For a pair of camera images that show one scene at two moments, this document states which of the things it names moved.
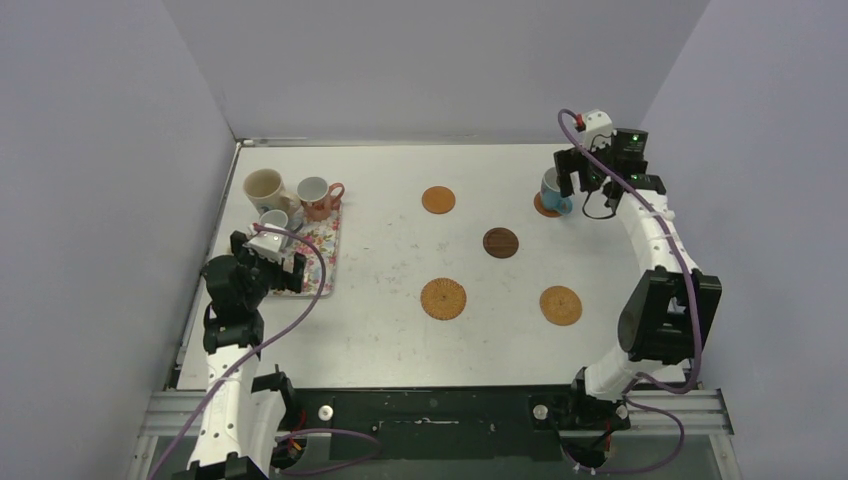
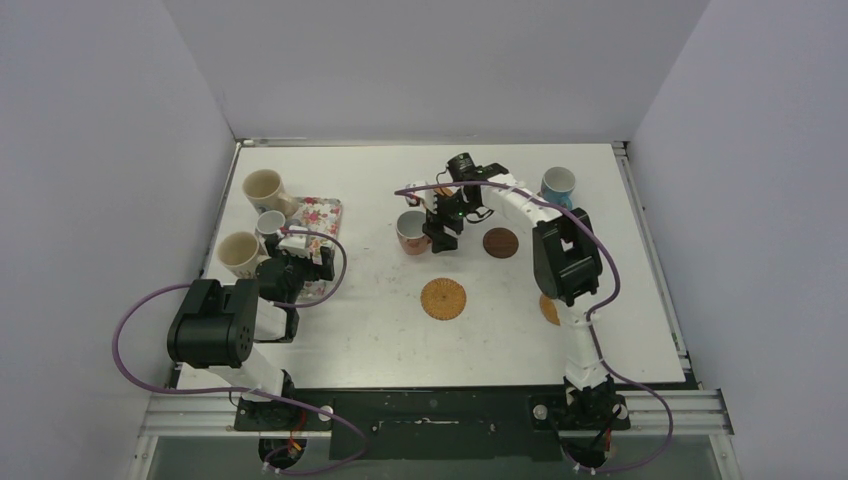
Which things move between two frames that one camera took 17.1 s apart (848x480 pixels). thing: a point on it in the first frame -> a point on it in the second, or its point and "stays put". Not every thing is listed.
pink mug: (318, 199) -> (410, 235)
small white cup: (274, 218) stays put
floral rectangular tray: (325, 234) stays put
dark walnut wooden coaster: (501, 243) stays put
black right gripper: (582, 166) -> (440, 228)
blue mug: (551, 193) stays put
